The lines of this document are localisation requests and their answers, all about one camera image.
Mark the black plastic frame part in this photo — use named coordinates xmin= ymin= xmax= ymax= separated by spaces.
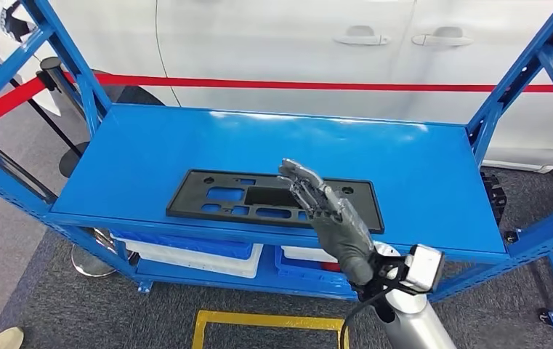
xmin=166 ymin=168 xmax=385 ymax=236

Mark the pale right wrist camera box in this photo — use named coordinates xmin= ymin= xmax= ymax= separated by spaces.
xmin=403 ymin=244 xmax=445 ymax=294

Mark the blue metal shelf rack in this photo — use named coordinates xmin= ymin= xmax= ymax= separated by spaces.
xmin=0 ymin=0 xmax=553 ymax=333

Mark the thin black strap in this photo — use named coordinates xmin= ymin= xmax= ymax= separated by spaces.
xmin=0 ymin=29 xmax=83 ymax=158

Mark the black ribbed block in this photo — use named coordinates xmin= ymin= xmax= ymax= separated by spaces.
xmin=480 ymin=171 xmax=508 ymax=225

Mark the metal barrier stanchion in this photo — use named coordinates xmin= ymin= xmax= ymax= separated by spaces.
xmin=35 ymin=57 xmax=90 ymax=179
xmin=0 ymin=126 xmax=135 ymax=279

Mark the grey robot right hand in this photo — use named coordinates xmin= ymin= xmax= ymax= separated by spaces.
xmin=277 ymin=158 xmax=376 ymax=286

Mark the white plastic bin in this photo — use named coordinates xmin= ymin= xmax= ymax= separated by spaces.
xmin=121 ymin=239 xmax=264 ymax=279
xmin=280 ymin=245 xmax=339 ymax=265

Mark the red barrier belt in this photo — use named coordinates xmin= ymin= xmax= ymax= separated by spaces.
xmin=62 ymin=72 xmax=553 ymax=94
xmin=0 ymin=76 xmax=49 ymax=130

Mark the white car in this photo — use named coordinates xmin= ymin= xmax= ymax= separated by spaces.
xmin=0 ymin=0 xmax=553 ymax=175

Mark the white car door handle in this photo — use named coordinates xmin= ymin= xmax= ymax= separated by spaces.
xmin=332 ymin=25 xmax=392 ymax=47
xmin=411 ymin=26 xmax=475 ymax=48

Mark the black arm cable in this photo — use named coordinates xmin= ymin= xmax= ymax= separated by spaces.
xmin=339 ymin=288 xmax=392 ymax=349

